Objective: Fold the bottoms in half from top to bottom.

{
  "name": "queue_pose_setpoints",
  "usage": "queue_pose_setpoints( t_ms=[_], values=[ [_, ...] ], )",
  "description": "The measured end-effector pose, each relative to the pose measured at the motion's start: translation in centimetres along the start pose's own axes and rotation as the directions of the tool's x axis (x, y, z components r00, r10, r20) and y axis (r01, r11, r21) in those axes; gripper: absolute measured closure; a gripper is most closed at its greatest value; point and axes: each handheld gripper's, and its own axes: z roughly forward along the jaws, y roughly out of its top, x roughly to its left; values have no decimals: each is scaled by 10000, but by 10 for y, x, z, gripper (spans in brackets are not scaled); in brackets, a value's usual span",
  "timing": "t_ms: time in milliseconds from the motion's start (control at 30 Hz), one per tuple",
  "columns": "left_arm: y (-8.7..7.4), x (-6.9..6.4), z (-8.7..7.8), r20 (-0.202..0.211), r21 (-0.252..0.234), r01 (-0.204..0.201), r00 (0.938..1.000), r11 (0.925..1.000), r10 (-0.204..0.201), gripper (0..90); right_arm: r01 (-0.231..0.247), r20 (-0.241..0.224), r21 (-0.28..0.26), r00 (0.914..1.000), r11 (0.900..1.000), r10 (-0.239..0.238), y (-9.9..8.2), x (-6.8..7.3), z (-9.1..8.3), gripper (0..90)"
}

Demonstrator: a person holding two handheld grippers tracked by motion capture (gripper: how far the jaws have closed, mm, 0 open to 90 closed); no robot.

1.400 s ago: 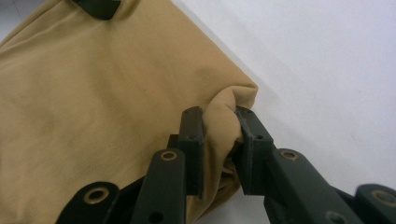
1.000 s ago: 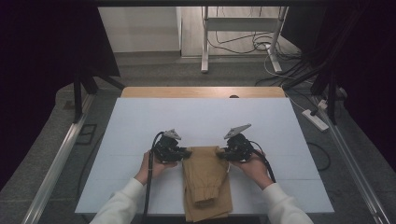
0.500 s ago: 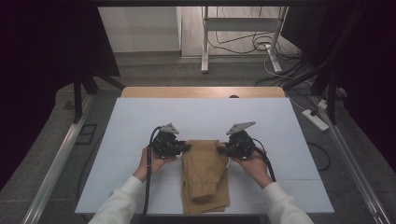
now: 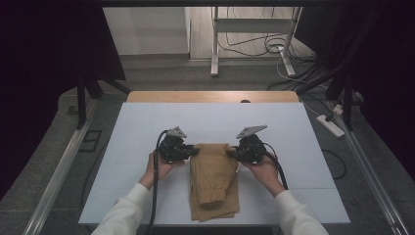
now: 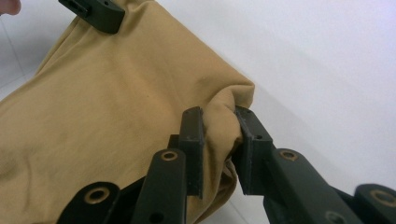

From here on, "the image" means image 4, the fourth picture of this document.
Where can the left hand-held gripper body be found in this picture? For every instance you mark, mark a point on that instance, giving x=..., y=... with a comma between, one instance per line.
x=173, y=148

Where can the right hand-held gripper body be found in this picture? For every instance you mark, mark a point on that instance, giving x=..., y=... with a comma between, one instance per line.
x=251, y=148

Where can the tan pants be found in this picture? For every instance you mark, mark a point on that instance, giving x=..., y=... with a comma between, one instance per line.
x=212, y=176

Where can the person's left hand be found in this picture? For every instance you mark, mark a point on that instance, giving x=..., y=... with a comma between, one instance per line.
x=160, y=171

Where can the person's right hand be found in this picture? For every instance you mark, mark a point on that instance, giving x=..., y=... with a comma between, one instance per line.
x=266, y=176

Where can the white table cover board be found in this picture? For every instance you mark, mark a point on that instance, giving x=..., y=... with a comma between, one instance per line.
x=202, y=120

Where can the black table grommet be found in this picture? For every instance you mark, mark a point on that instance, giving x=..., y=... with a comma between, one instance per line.
x=245, y=101

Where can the wooden table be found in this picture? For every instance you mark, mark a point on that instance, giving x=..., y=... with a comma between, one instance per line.
x=195, y=97

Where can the white power strip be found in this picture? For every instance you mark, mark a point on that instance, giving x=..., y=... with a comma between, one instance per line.
x=330, y=125

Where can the black metal stand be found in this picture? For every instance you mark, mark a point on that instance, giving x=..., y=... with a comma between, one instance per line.
x=348, y=104
x=81, y=101

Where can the dark curtain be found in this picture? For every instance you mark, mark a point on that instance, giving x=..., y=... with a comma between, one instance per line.
x=39, y=81
x=385, y=81

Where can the aluminium rail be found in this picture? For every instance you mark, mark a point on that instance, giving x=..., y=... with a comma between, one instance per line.
x=58, y=176
x=375, y=176

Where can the white metal frame stand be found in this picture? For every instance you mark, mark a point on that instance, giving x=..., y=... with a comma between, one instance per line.
x=251, y=25

